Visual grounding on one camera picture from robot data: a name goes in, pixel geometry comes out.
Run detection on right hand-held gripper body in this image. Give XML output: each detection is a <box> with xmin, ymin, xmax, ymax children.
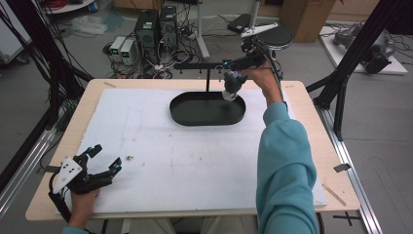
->
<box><xmin>240</xmin><ymin>21</ymin><xmax>280</xmax><ymax>69</ymax></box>

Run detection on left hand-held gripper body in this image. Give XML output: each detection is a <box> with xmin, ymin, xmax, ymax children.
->
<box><xmin>51</xmin><ymin>155</ymin><xmax>115</xmax><ymax>195</ymax></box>

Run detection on black plush toy keychain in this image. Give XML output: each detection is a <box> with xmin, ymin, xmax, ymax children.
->
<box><xmin>215</xmin><ymin>63</ymin><xmax>249</xmax><ymax>102</ymax></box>

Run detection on black hook stand with tray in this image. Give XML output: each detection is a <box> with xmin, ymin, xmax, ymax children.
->
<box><xmin>169</xmin><ymin>62</ymin><xmax>247</xmax><ymax>128</ymax></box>

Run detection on person's right hand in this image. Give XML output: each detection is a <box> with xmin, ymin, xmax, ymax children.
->
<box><xmin>247</xmin><ymin>63</ymin><xmax>284</xmax><ymax>107</ymax></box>

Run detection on person's left hand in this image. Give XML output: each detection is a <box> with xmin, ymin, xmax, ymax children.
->
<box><xmin>68</xmin><ymin>189</ymin><xmax>100</xmax><ymax>229</ymax></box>

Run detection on black tape piece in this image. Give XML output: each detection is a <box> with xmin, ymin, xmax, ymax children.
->
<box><xmin>333</xmin><ymin>163</ymin><xmax>353</xmax><ymax>174</ymax></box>
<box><xmin>35</xmin><ymin>165</ymin><xmax>61</xmax><ymax>176</ymax></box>

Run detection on black round stool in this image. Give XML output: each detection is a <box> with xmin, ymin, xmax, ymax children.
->
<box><xmin>244</xmin><ymin>22</ymin><xmax>294</xmax><ymax>81</ymax></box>

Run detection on flat black box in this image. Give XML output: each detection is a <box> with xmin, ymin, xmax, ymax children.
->
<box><xmin>226</xmin><ymin>13</ymin><xmax>252</xmax><ymax>35</ymax></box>

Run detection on white table leg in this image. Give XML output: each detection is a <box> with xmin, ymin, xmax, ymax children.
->
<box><xmin>245</xmin><ymin>0</ymin><xmax>265</xmax><ymax>55</ymax></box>
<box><xmin>194</xmin><ymin>0</ymin><xmax>211</xmax><ymax>60</ymax></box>

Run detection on brown cardboard box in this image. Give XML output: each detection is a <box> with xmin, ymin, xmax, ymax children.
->
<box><xmin>279</xmin><ymin>0</ymin><xmax>338</xmax><ymax>44</ymax></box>

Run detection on white foam board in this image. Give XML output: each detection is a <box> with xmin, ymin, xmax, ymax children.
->
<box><xmin>63</xmin><ymin>88</ymin><xmax>328</xmax><ymax>215</ymax></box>

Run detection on white floor board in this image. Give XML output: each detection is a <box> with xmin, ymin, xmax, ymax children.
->
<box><xmin>319</xmin><ymin>25</ymin><xmax>409</xmax><ymax>76</ymax></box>

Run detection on black computer tower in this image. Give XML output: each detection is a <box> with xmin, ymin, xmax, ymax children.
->
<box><xmin>159</xmin><ymin>5</ymin><xmax>179</xmax><ymax>51</ymax></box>
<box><xmin>133</xmin><ymin>9</ymin><xmax>161</xmax><ymax>66</ymax></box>

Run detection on person's legs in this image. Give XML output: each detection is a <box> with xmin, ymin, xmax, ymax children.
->
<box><xmin>130</xmin><ymin>215</ymin><xmax>259</xmax><ymax>234</ymax></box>

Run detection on white power supply unit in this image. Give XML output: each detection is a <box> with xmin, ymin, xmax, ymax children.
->
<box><xmin>109</xmin><ymin>35</ymin><xmax>127</xmax><ymax>62</ymax></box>
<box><xmin>120</xmin><ymin>39</ymin><xmax>136</xmax><ymax>66</ymax></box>

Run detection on grey machine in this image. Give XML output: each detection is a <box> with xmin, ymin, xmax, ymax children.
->
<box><xmin>332</xmin><ymin>22</ymin><xmax>396</xmax><ymax>75</ymax></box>

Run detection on clear plastic bag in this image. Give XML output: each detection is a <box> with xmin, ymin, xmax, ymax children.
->
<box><xmin>70</xmin><ymin>15</ymin><xmax>108</xmax><ymax>35</ymax></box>

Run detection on white cabinet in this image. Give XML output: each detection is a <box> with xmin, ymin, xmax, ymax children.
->
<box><xmin>0</xmin><ymin>0</ymin><xmax>32</xmax><ymax>65</ymax></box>

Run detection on white round table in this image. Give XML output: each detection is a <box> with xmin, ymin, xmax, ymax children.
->
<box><xmin>44</xmin><ymin>0</ymin><xmax>95</xmax><ymax>15</ymax></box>

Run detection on thin wooden stick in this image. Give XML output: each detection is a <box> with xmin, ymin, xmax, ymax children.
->
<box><xmin>321</xmin><ymin>182</ymin><xmax>348</xmax><ymax>208</ymax></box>

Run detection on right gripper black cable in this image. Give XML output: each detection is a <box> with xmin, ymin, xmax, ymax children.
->
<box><xmin>257</xmin><ymin>38</ymin><xmax>284</xmax><ymax>82</ymax></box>

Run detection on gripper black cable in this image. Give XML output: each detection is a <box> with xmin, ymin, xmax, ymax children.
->
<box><xmin>257</xmin><ymin>38</ymin><xmax>284</xmax><ymax>82</ymax></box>
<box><xmin>47</xmin><ymin>171</ymin><xmax>73</xmax><ymax>225</ymax></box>

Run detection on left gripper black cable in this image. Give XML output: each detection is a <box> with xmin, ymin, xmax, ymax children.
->
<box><xmin>47</xmin><ymin>171</ymin><xmax>73</xmax><ymax>225</ymax></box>

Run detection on aluminium rail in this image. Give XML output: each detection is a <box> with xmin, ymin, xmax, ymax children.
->
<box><xmin>0</xmin><ymin>128</ymin><xmax>58</xmax><ymax>219</ymax></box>
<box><xmin>316</xmin><ymin>105</ymin><xmax>385</xmax><ymax>234</ymax></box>

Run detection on black metal frame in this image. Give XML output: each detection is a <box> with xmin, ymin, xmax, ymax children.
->
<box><xmin>0</xmin><ymin>0</ymin><xmax>95</xmax><ymax>193</ymax></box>
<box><xmin>306</xmin><ymin>0</ymin><xmax>413</xmax><ymax>141</ymax></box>

